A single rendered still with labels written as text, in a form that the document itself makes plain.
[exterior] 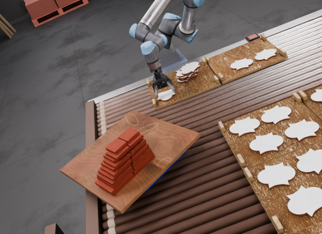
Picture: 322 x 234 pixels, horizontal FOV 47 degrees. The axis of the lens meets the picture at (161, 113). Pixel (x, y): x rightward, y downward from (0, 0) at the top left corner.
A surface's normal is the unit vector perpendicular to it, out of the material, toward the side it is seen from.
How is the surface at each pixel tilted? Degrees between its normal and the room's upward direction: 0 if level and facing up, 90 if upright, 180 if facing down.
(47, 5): 90
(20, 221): 0
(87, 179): 0
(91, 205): 0
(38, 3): 90
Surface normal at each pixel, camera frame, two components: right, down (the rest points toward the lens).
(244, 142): -0.32, -0.78
